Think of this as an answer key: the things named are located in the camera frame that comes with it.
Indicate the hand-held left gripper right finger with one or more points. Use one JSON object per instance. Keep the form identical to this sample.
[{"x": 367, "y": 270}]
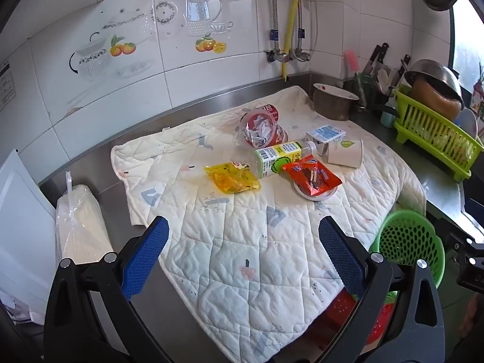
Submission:
[{"x": 342, "y": 255}]

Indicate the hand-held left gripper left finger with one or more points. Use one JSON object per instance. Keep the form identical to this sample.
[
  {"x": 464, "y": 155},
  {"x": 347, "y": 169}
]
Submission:
[{"x": 145, "y": 257}]

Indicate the green plastic basket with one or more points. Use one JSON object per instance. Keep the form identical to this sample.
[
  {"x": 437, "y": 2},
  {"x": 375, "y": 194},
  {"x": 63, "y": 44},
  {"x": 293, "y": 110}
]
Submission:
[{"x": 410, "y": 242}]

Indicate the white paper cup green leaf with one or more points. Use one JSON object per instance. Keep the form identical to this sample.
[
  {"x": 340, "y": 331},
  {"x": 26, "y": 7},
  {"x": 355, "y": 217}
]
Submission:
[{"x": 346, "y": 154}]

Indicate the clear plastic cup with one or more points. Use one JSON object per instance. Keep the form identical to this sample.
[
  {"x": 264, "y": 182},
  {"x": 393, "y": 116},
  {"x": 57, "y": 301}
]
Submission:
[{"x": 259, "y": 132}]

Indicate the white small plate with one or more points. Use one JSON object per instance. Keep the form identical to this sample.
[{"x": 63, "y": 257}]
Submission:
[{"x": 319, "y": 196}]

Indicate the white bagged pack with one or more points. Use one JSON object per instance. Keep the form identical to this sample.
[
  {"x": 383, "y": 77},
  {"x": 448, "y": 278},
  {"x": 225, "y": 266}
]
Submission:
[{"x": 81, "y": 227}]

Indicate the red plastic basket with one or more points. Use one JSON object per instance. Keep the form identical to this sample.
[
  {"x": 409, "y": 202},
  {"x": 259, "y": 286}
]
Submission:
[{"x": 380, "y": 317}]

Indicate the red snack packet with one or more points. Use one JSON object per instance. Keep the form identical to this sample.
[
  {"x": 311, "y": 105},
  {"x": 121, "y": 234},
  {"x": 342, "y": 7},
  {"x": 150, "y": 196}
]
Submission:
[{"x": 312, "y": 176}]

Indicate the white quilted printed mat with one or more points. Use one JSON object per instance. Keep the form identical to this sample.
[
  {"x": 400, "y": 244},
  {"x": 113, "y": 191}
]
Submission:
[{"x": 242, "y": 234}]

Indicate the green label plastic bottle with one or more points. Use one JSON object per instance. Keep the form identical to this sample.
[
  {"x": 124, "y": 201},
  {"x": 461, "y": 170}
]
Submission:
[{"x": 281, "y": 157}]

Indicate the yellow snack packet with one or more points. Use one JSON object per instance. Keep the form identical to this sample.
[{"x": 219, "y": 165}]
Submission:
[{"x": 232, "y": 177}]

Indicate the white blue milk carton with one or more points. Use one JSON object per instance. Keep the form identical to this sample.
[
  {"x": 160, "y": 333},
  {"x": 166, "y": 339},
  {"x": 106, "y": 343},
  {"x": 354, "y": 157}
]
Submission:
[{"x": 325, "y": 136}]

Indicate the green dish rack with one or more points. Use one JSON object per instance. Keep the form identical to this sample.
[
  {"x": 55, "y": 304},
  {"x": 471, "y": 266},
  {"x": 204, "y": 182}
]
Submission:
[{"x": 435, "y": 136}]

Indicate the red soda can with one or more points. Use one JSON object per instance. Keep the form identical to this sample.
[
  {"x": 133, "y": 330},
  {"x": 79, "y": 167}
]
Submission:
[{"x": 280, "y": 133}]

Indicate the teal cup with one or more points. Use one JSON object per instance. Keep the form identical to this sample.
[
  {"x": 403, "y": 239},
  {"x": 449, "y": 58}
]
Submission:
[{"x": 388, "y": 115}]

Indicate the brown cooking pot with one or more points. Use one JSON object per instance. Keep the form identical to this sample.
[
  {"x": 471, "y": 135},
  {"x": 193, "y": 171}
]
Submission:
[{"x": 332, "y": 106}]

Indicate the brown clay pot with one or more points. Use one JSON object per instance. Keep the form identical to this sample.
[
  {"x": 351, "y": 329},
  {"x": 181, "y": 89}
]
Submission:
[{"x": 431, "y": 100}]

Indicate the green utensil holder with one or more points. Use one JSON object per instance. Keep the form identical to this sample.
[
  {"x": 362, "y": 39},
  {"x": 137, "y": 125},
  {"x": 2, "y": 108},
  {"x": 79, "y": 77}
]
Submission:
[{"x": 365, "y": 90}]

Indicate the steel bowl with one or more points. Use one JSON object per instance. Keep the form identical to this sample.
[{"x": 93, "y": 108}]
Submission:
[{"x": 435, "y": 73}]

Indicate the pink brush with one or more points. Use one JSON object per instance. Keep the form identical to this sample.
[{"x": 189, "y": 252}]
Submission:
[{"x": 351, "y": 61}]

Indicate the metal pipe valves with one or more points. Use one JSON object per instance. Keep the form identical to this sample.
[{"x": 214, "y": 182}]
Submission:
[{"x": 287, "y": 55}]

